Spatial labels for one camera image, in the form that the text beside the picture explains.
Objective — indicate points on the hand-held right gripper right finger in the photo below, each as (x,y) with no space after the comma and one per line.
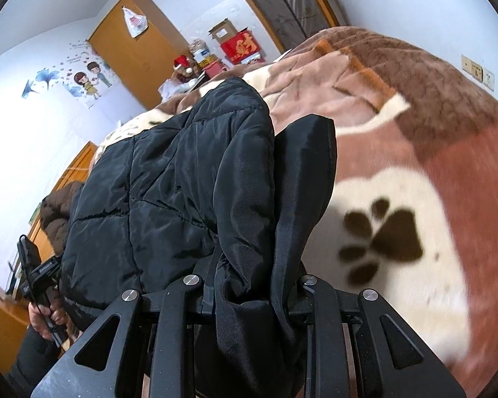
(315,298)

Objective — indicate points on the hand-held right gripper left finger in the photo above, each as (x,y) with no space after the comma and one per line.
(208,294)

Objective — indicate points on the black puffer jacket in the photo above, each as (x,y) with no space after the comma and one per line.
(170,182)

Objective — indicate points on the person's left forearm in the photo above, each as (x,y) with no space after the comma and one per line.
(33,360)

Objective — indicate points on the person's left hand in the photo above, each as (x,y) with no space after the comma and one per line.
(38,319)

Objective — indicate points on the brown jacket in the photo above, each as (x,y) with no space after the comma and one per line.
(56,215)

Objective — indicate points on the wooden desk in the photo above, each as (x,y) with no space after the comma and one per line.
(2,323)

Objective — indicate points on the wooden headboard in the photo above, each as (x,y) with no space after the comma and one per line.
(72,166)

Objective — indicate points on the brown cream printed blanket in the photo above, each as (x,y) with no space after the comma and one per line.
(419,141)

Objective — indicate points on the brown teddy bear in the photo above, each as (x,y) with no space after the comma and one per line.
(186,76)

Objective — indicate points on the small red box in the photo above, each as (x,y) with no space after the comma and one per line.
(213,68)

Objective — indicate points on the red santa hat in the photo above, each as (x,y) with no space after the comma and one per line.
(181,62)

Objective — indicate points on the clear plastic jar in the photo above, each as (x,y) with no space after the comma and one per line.
(201,52)

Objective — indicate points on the wooden wardrobe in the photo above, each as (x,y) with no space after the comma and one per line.
(149,49)

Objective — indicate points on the cardboard box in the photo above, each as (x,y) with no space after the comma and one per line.
(223,31)

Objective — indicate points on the white plastic bag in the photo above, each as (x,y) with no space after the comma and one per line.
(135,23)

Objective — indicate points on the grey fabric panel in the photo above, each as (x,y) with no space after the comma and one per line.
(274,0)

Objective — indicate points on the cartoon wall sticker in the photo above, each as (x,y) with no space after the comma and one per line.
(87,81)

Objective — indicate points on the beige wall socket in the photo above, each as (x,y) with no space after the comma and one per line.
(472,67)

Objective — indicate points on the white wall socket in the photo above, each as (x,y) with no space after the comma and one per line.
(488,78)

